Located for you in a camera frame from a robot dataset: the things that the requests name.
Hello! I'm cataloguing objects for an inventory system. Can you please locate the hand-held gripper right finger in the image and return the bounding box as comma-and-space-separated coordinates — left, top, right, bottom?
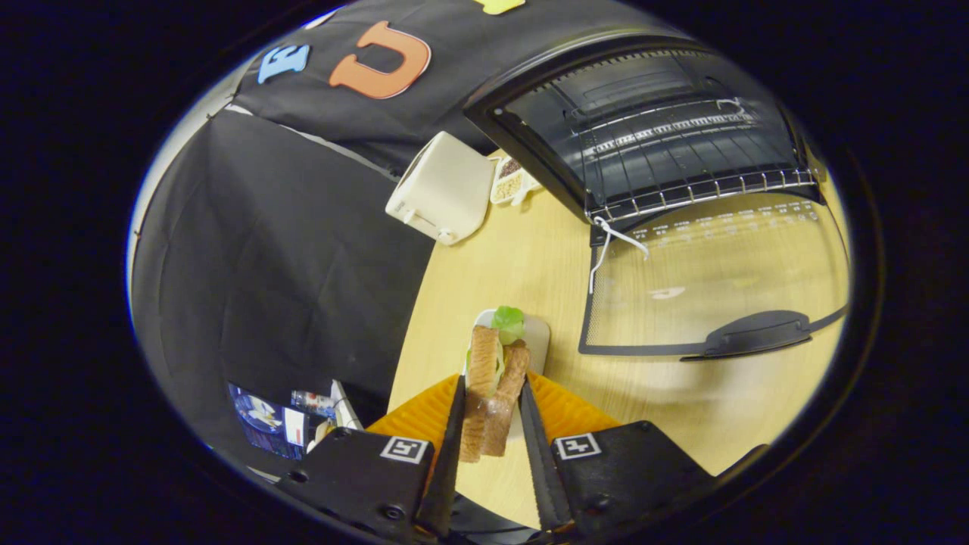
519, 371, 716, 534

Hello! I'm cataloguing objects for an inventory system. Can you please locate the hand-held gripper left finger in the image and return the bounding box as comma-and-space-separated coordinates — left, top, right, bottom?
274, 372, 467, 542

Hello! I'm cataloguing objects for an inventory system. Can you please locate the toasted bread sandwich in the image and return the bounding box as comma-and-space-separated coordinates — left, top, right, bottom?
458, 305, 531, 464

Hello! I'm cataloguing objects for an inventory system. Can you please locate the black toaster oven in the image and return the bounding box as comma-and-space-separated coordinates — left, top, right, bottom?
463, 30, 850, 362

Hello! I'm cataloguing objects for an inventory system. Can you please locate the white pop-up toaster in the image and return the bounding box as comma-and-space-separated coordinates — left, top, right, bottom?
385, 131, 494, 246

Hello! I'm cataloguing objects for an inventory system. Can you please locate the white rectangular plastic container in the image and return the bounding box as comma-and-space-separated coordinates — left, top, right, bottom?
463, 309, 551, 440

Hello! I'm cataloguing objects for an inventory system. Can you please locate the white divided snack dish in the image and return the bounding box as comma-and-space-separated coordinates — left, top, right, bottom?
490, 155, 542, 207

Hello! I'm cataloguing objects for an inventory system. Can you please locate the white string on rack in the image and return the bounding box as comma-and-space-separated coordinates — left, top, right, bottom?
589, 216, 650, 294

